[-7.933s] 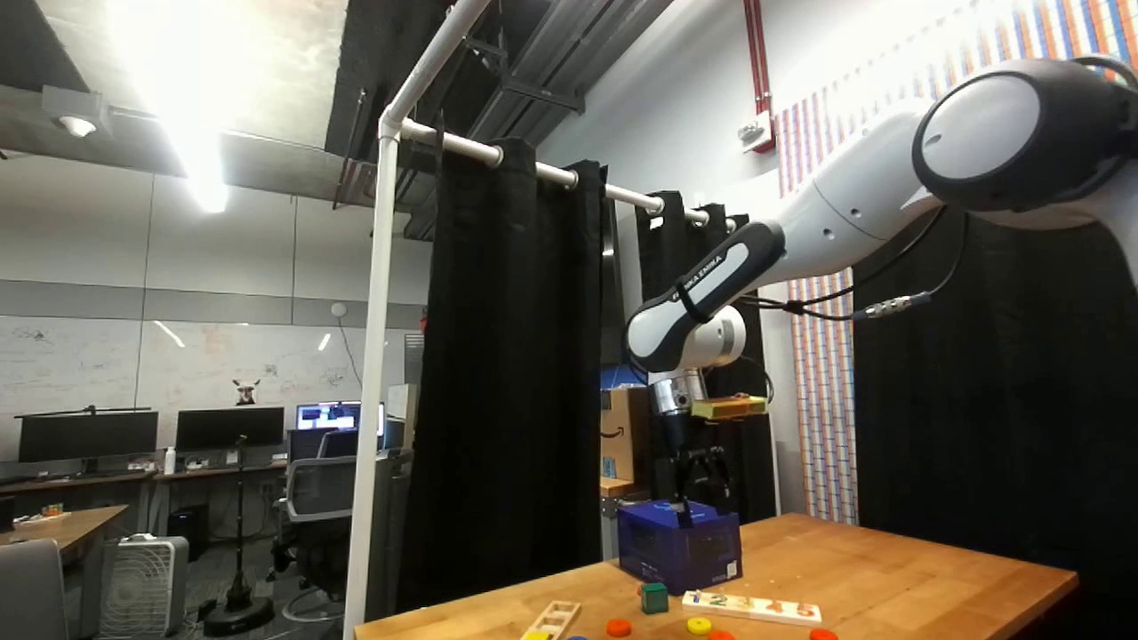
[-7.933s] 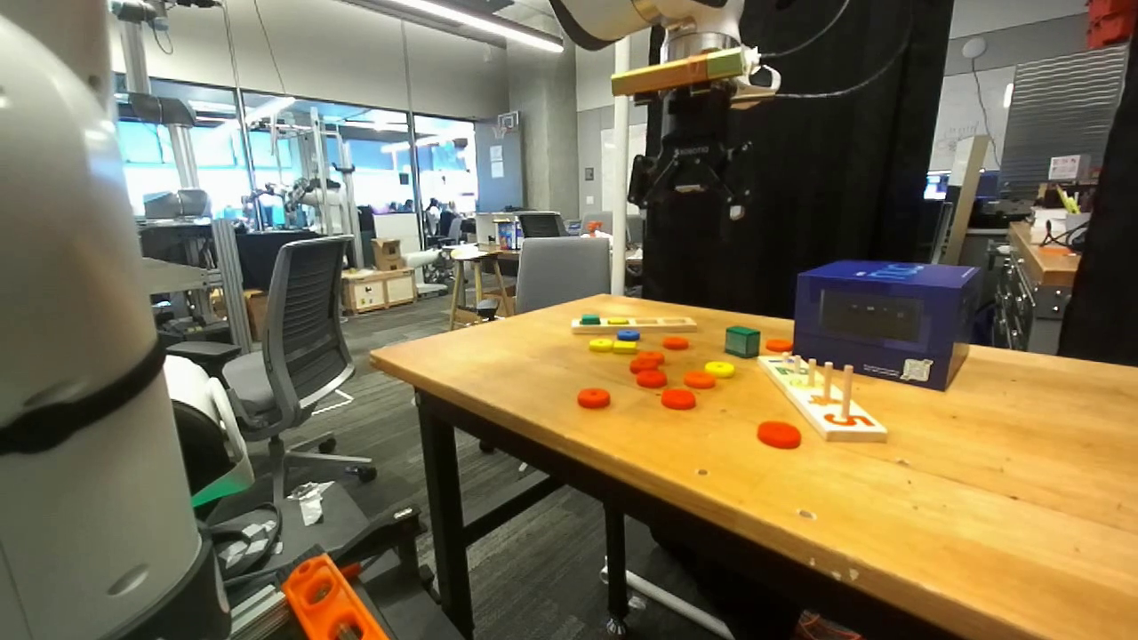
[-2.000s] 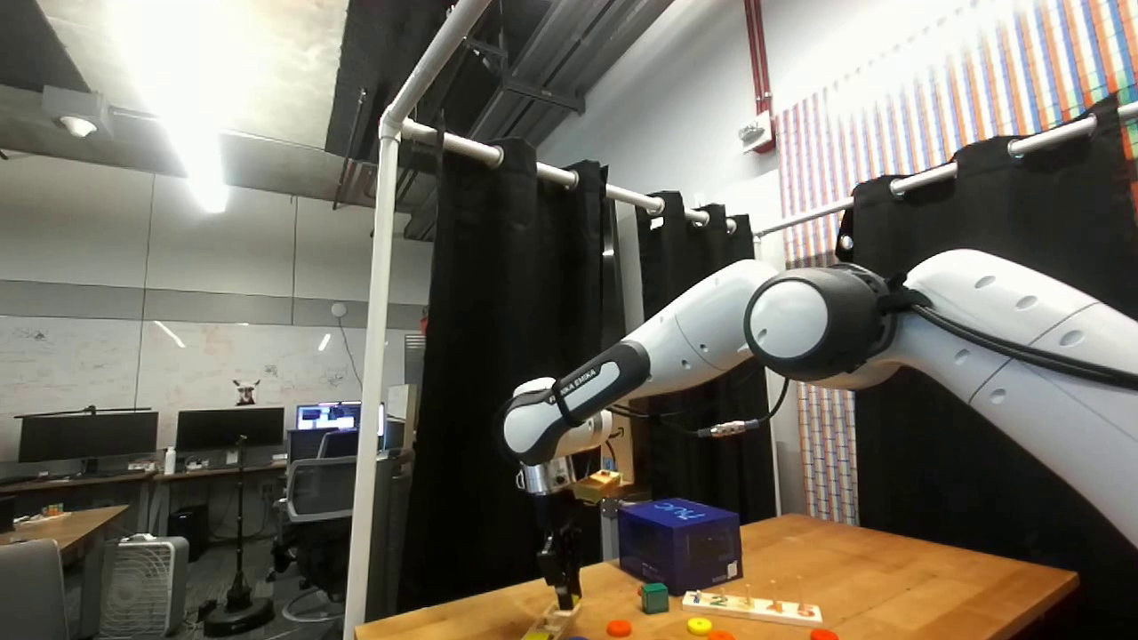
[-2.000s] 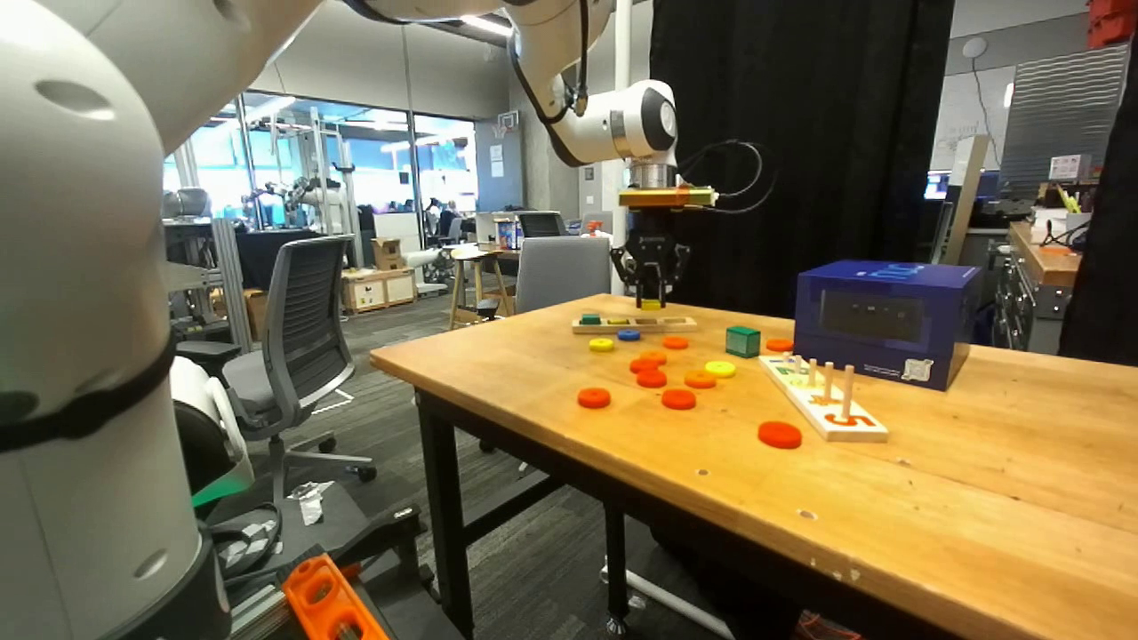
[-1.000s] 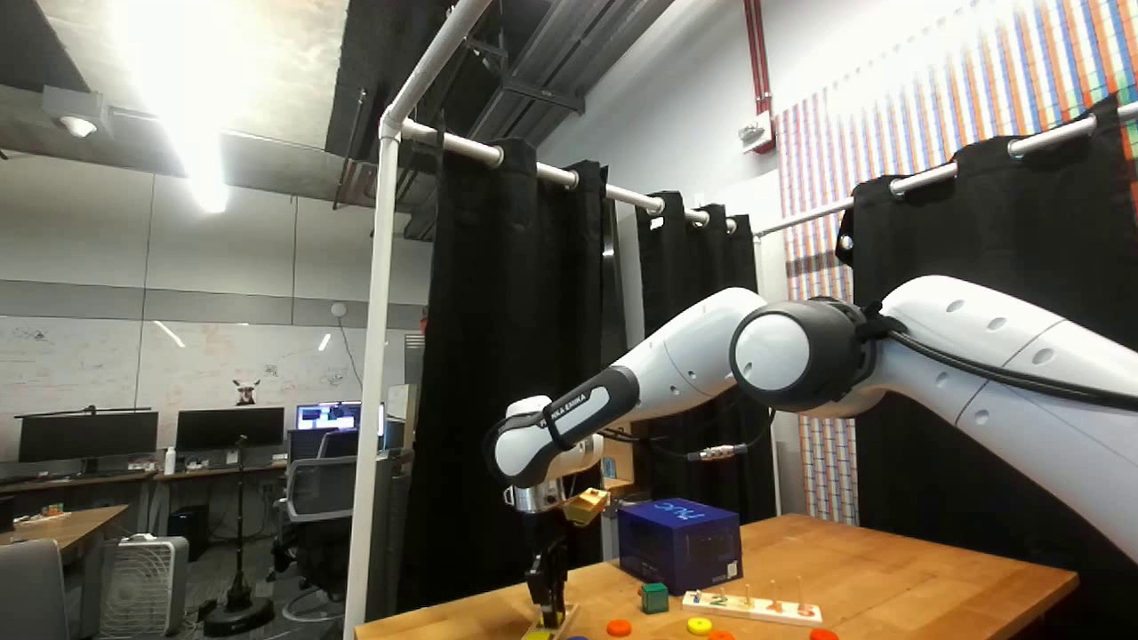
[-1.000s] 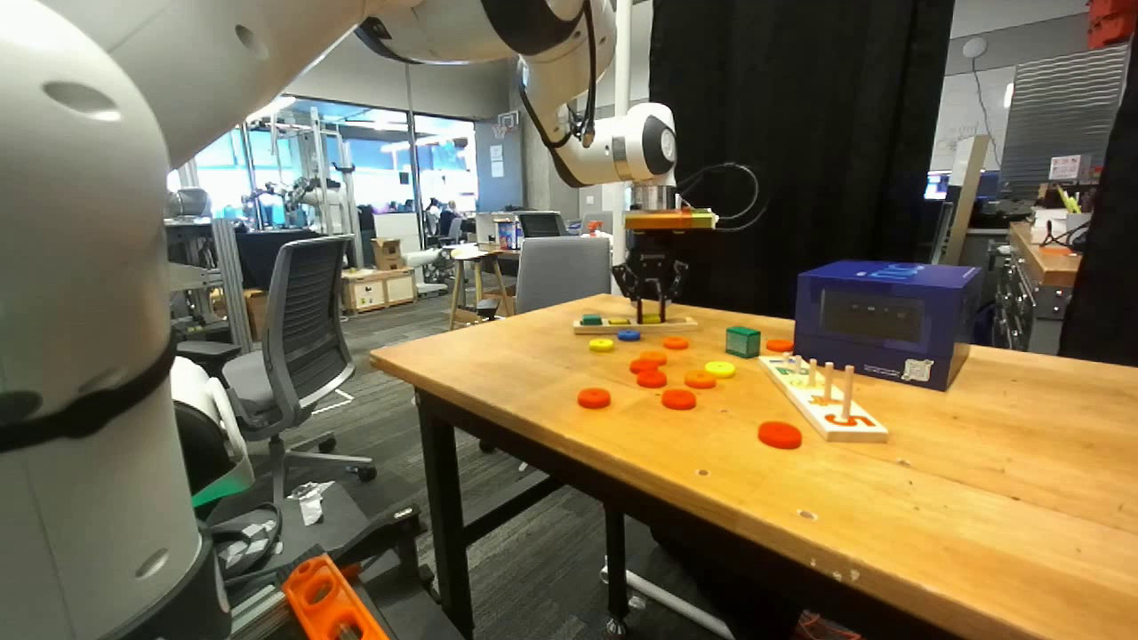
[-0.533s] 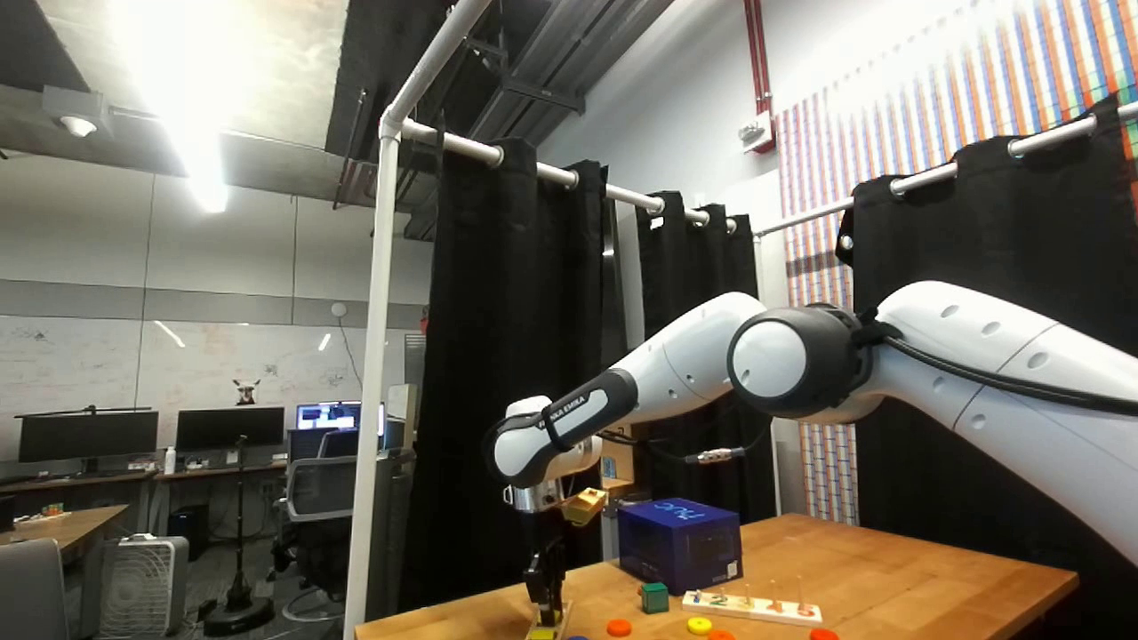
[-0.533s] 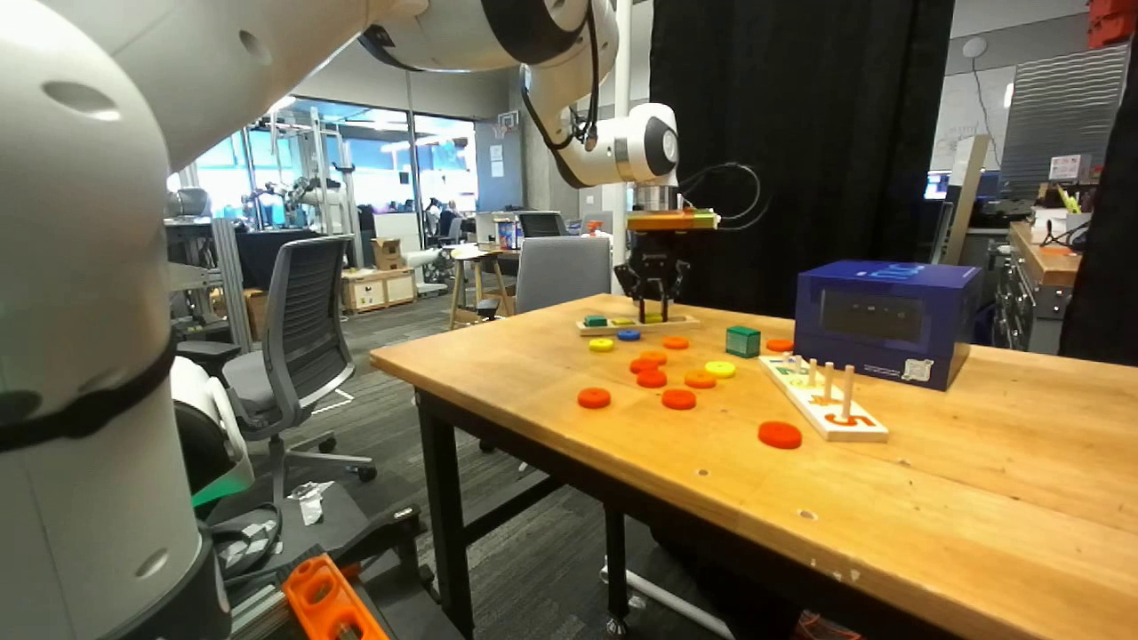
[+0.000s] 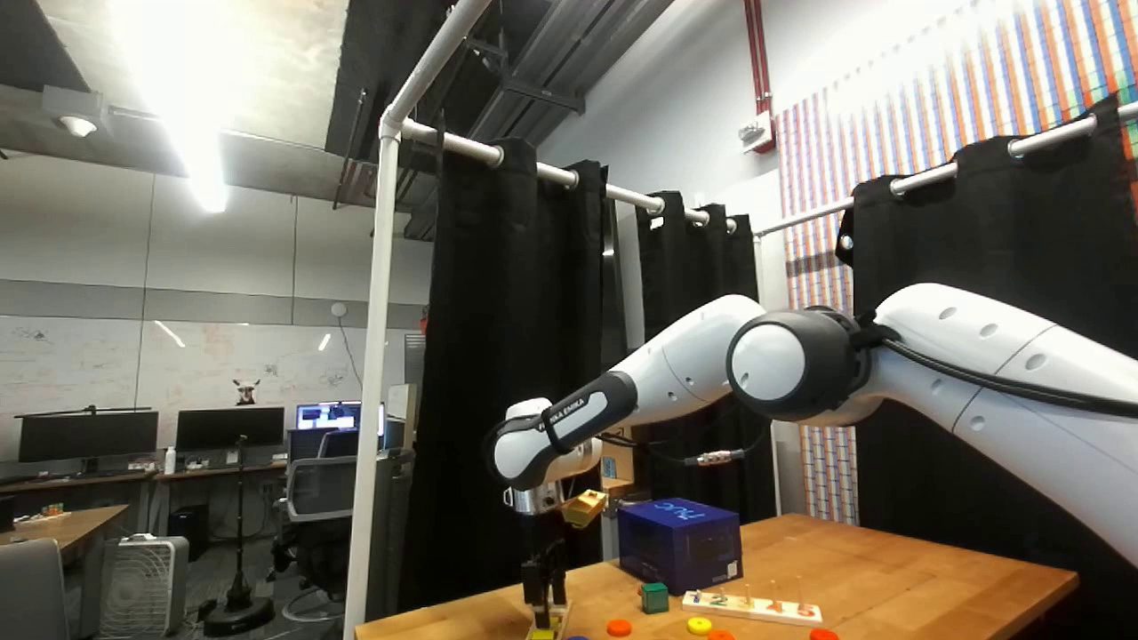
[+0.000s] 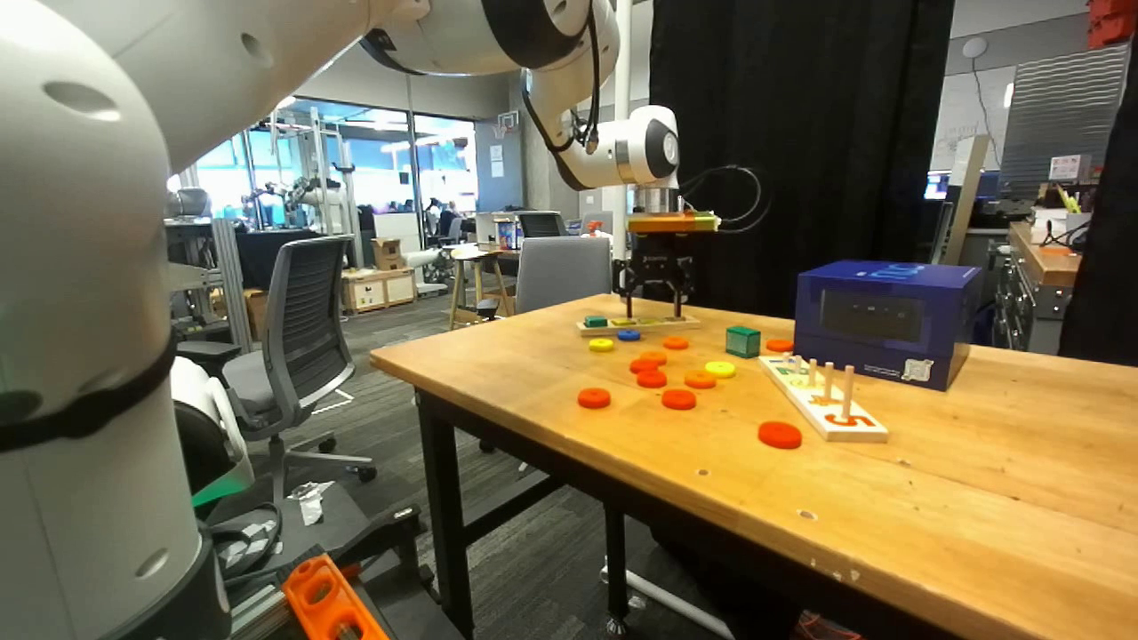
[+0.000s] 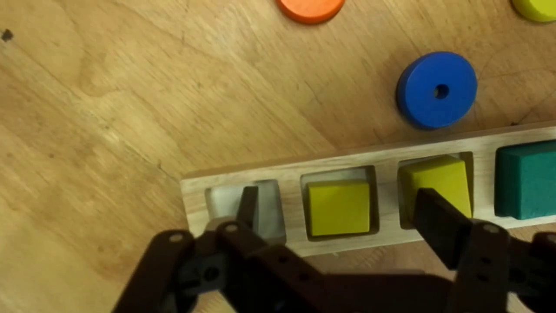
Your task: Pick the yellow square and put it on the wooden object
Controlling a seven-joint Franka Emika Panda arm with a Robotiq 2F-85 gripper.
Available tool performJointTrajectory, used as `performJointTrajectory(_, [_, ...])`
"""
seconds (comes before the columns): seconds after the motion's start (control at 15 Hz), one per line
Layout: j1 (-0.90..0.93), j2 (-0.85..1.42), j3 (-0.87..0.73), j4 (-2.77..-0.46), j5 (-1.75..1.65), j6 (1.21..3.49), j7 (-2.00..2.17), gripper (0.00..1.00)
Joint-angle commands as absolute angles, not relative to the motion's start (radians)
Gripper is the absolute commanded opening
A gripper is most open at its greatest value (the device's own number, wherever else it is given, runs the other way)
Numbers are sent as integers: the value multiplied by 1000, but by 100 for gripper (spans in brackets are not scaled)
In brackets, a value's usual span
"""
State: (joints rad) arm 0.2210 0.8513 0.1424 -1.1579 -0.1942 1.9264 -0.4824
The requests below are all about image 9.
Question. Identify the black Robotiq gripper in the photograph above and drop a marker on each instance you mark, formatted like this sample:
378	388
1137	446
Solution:
544	553

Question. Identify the yellow square wooden block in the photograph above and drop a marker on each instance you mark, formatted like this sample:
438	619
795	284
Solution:
541	633

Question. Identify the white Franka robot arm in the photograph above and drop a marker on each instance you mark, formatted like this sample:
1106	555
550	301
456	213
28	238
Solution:
1009	355

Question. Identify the orange wooden disc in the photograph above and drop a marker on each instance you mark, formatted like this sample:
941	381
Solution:
718	633
824	633
617	625

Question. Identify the green wooden cube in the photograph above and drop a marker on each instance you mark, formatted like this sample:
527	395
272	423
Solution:
654	597

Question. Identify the blue cardboard box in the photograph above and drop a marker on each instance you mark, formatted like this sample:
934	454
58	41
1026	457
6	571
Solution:
680	540

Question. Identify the yellow wooden disc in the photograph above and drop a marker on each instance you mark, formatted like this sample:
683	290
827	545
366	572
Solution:
699	623

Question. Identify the white wooden peg board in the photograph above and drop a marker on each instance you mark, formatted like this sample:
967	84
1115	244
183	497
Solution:
751	609

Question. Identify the black curtain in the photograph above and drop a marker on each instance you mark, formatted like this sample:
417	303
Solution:
699	260
509	355
982	224

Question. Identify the grey mesh office chair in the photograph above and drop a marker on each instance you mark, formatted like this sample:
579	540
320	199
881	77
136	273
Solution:
313	488

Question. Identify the monitor with blue screen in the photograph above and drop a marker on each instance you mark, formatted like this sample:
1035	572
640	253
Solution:
344	416

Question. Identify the black computer monitor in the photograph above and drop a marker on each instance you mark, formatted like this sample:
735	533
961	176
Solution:
231	427
86	435

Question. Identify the white box fan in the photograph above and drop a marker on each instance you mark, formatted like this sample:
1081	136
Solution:
138	583

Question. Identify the metal curtain rod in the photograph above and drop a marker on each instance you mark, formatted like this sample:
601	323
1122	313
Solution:
947	180
544	167

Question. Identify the wooden office desk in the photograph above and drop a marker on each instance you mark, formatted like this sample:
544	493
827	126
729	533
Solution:
58	526

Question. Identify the red ceiling pipe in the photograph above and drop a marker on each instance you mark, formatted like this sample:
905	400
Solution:
754	53

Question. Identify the bright ceiling light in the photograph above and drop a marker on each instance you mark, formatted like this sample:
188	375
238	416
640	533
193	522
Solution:
197	109

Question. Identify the small round ceiling light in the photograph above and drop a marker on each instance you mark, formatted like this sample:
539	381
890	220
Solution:
78	126

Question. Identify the white PVC pipe post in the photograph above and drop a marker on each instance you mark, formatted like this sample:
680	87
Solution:
371	355

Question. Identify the white wall alarm box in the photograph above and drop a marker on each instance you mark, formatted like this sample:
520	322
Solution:
754	128

